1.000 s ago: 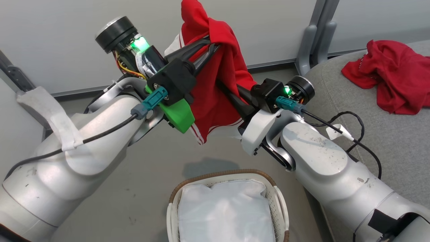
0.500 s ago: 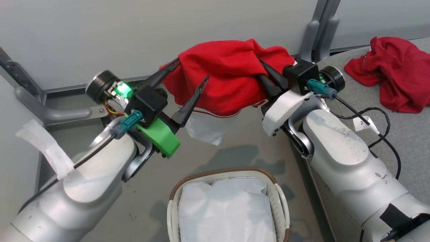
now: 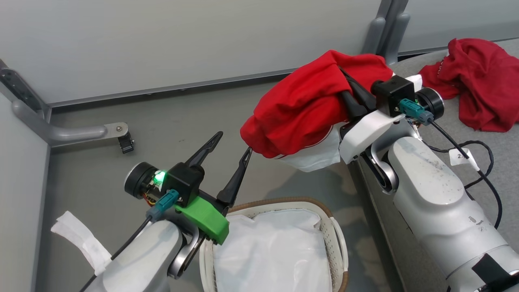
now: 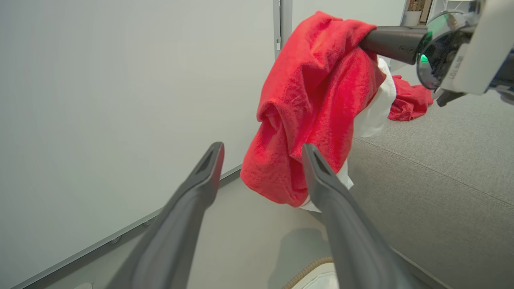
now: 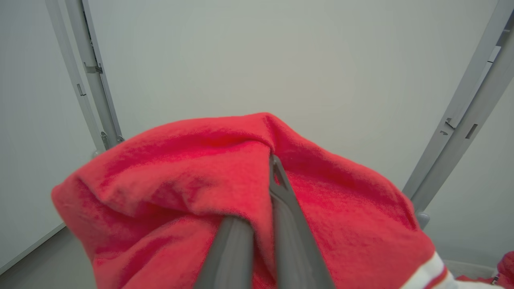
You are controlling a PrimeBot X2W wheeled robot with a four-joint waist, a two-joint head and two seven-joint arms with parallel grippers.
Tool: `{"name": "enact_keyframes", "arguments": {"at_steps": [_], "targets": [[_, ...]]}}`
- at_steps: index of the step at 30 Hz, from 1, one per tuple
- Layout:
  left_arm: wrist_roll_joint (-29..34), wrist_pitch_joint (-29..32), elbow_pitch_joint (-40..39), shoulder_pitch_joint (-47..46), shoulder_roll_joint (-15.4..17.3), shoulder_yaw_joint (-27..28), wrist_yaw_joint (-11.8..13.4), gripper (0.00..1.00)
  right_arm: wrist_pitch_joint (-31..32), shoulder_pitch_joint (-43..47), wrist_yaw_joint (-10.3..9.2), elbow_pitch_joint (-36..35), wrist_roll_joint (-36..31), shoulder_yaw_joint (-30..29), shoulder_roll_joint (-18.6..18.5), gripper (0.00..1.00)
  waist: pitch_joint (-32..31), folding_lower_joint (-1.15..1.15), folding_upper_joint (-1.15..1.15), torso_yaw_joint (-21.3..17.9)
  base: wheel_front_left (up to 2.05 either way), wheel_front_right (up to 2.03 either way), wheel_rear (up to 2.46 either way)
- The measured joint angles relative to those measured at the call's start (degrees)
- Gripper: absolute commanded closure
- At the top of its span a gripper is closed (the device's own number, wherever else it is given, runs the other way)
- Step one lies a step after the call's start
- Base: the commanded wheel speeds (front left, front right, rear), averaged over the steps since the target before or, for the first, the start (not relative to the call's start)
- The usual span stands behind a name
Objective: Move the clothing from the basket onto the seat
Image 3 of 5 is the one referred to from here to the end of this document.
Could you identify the teal camera connector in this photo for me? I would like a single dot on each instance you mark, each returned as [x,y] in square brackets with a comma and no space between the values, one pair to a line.
[415,110]
[164,204]

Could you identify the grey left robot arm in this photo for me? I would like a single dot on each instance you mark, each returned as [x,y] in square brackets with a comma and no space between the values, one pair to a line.
[142,259]

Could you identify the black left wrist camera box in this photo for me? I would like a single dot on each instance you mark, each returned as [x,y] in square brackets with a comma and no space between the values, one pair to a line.
[184,180]

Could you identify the white tape strip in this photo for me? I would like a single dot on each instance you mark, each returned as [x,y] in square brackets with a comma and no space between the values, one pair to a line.
[83,239]

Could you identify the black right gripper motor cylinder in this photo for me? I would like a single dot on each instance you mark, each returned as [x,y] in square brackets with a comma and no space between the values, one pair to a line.
[432,101]

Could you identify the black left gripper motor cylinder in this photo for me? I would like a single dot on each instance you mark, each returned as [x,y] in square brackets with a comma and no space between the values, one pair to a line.
[138,179]

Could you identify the teal left camera connector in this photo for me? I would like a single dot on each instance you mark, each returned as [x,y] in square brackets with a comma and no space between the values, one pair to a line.
[164,204]

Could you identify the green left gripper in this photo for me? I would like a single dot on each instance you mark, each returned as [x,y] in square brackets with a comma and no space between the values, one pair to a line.
[206,219]

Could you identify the black caster wheel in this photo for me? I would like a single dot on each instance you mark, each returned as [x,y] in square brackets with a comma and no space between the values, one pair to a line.
[126,143]

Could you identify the red and white garment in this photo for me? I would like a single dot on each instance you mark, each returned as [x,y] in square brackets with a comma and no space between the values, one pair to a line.
[308,101]

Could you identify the plain red shirt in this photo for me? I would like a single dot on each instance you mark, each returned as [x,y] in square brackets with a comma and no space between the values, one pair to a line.
[478,77]

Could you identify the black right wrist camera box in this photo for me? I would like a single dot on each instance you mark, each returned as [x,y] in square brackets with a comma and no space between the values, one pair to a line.
[393,93]

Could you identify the grey perforated metal bracket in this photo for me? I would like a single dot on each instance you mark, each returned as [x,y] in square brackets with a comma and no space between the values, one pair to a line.
[20,89]

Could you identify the white woven laundry basket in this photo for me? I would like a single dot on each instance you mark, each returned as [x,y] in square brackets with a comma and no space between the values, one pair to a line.
[338,243]

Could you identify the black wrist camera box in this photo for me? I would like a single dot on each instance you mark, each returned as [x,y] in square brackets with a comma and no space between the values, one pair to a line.
[393,93]
[184,180]

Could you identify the teal right camera connector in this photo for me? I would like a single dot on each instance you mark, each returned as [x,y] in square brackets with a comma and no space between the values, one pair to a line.
[415,110]

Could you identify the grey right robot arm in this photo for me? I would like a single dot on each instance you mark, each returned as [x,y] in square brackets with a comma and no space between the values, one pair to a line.
[438,202]

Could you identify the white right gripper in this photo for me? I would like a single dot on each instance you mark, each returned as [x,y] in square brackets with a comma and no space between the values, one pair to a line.
[365,134]

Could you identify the grey partition foot bar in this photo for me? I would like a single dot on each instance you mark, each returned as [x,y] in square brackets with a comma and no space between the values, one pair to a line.
[69,133]

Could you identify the grey fabric sofa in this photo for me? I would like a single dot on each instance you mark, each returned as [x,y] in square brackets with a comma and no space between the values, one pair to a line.
[498,162]

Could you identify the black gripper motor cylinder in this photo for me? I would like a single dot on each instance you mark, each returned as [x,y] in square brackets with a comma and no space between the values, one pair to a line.
[432,101]
[138,179]

